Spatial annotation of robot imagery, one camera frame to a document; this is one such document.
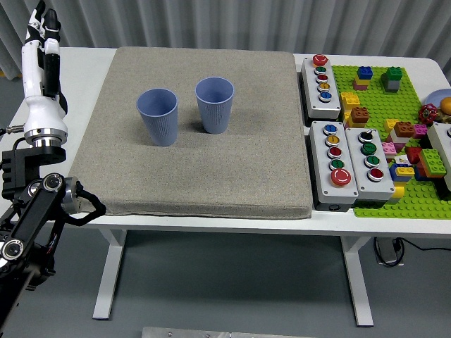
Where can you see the small yellow toy brick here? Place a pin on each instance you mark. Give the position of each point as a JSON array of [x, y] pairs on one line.
[[358, 82]]

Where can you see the grey five-button control box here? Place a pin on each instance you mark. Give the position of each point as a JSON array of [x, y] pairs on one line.
[[326, 105], [324, 190]]

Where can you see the orange toy brick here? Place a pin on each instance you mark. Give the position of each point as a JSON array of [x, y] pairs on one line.
[[436, 174]]

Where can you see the white printed toy brick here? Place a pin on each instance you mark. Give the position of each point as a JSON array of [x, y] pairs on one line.
[[401, 161]]

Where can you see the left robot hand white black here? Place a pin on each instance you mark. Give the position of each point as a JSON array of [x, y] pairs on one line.
[[37, 116]]

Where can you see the grey toy brick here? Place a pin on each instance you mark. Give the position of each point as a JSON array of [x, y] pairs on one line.
[[392, 86]]

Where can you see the orange toy bun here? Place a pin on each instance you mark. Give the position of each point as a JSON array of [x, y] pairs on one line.
[[446, 105]]

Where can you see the red toy brick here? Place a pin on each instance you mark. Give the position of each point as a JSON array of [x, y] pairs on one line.
[[413, 155]]

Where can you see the magenta toy brick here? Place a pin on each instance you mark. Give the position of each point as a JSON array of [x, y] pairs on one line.
[[420, 131]]

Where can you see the large green toy brick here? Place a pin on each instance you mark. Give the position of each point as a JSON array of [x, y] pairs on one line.
[[432, 160]]

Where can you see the blue toy brick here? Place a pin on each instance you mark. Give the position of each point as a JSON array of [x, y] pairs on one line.
[[420, 173], [365, 73], [396, 177]]

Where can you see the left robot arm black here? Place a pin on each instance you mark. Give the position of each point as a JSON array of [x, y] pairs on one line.
[[31, 218]]

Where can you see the white table leg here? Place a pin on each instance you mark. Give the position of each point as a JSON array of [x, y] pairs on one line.
[[112, 267], [357, 281]]

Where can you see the blue ribbed cup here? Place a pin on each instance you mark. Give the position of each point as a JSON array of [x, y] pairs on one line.
[[215, 112], [158, 119]]

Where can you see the red toy valve wheel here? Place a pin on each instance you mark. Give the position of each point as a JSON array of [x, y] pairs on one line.
[[428, 113]]

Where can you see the white box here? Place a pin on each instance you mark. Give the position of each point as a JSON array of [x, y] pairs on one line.
[[440, 144]]

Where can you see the grey-brown mat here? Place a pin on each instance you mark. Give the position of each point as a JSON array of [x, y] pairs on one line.
[[211, 169]]

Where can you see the grey power adapter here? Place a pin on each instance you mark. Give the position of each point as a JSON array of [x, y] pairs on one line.
[[387, 251]]

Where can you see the green toy brick baseplate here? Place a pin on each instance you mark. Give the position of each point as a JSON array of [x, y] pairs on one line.
[[380, 105]]

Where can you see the yellow round toy brick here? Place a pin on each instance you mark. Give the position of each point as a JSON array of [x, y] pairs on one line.
[[397, 193]]

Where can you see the grey control box selector knob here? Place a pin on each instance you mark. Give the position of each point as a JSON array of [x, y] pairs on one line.
[[366, 186]]

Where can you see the lavender plate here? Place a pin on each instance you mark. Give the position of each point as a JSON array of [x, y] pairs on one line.
[[437, 96]]

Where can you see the brown toy brick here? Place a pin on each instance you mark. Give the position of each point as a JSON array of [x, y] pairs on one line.
[[359, 115], [404, 128]]

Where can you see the small pink toy brick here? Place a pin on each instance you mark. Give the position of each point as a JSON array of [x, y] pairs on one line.
[[358, 87]]

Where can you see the silver metal plate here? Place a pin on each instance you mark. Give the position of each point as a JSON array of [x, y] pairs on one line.
[[211, 332]]

